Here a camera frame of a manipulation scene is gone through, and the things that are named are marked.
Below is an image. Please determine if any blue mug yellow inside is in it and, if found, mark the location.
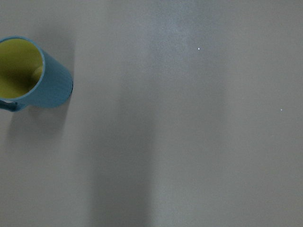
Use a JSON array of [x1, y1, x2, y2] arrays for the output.
[[0, 36, 73, 112]]

